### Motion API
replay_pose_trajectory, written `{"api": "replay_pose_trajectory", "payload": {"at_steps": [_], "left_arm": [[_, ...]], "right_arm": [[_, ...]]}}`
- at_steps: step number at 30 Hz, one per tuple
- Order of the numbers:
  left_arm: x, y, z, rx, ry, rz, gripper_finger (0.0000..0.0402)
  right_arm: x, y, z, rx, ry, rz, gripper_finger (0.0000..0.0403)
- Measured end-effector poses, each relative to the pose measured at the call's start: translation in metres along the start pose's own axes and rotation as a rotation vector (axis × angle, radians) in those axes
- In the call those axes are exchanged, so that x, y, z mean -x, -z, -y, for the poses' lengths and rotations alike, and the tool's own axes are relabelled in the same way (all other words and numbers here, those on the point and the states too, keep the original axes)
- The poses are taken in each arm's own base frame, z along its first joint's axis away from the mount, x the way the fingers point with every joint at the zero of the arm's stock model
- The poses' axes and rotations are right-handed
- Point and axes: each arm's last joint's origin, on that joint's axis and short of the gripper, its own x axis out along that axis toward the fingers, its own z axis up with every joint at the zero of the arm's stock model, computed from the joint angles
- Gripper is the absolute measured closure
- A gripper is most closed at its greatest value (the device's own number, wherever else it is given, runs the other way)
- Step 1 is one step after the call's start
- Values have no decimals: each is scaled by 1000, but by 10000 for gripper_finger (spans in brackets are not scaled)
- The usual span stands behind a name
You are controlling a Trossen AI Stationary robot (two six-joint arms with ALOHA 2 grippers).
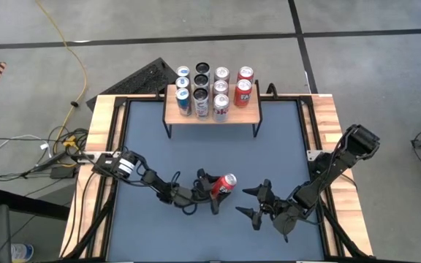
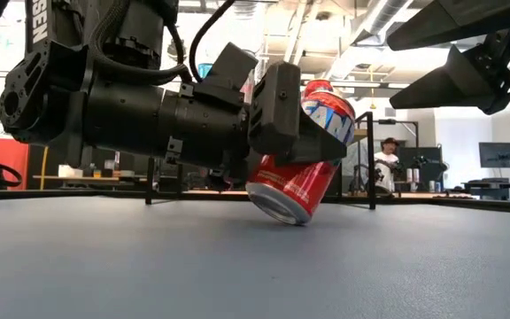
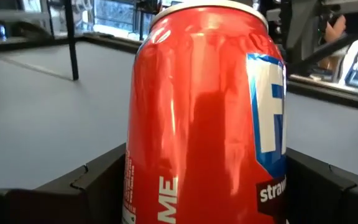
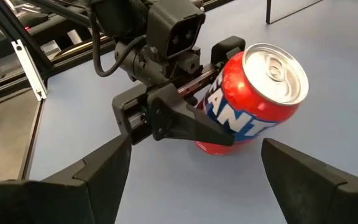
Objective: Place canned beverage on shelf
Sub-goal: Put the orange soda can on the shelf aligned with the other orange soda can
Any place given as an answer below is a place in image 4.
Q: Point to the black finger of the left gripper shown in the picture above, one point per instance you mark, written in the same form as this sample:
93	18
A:
225	49
185	121

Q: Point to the grey metal mounting plate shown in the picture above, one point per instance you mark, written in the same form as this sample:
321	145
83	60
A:
30	70

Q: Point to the blue-grey table mat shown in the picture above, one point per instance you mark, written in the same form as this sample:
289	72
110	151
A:
322	109

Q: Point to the red Fanta can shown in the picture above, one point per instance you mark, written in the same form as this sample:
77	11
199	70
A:
253	102

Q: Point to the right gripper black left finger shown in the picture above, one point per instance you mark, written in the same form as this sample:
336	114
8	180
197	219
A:
104	180

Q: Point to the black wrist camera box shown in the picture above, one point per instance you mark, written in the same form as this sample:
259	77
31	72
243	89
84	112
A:
174	29

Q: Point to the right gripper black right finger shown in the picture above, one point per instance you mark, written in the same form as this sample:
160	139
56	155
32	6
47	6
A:
300	186

